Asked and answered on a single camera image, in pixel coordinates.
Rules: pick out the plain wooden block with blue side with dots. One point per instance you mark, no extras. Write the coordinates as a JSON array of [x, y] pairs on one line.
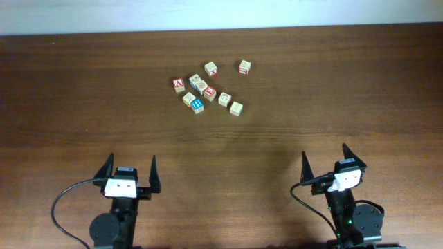
[[194, 80]]

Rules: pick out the red Y wooden block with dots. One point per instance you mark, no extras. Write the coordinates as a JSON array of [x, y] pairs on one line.
[[211, 69]]

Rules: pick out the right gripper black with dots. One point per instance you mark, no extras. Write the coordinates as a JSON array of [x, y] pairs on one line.
[[306, 172]]

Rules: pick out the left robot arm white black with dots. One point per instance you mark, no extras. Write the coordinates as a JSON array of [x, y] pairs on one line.
[[115, 229]]

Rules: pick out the red E wooden block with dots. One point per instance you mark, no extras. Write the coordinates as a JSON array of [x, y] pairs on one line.
[[210, 93]]

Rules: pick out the red I wooden block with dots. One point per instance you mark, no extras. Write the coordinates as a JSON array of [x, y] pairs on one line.
[[244, 67]]

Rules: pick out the green R wooden block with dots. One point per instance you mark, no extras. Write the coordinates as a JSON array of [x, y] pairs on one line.
[[236, 108]]

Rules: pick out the blue H wooden block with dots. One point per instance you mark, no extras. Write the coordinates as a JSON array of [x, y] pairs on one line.
[[197, 106]]

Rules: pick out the plain wooden block bird drawing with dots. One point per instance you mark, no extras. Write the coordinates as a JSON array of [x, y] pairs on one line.
[[188, 98]]

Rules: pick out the red A wooden block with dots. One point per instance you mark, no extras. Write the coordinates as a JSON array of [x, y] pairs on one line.
[[178, 84]]

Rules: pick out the wooden block red side drawing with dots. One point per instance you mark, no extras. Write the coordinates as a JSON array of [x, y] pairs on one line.
[[224, 99]]

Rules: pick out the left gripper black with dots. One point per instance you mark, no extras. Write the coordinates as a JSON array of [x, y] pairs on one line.
[[144, 193]]

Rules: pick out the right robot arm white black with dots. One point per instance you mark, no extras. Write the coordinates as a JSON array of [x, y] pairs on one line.
[[355, 223]]

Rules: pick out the plain wooden block drawing top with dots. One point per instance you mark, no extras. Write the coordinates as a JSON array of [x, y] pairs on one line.
[[201, 86]]

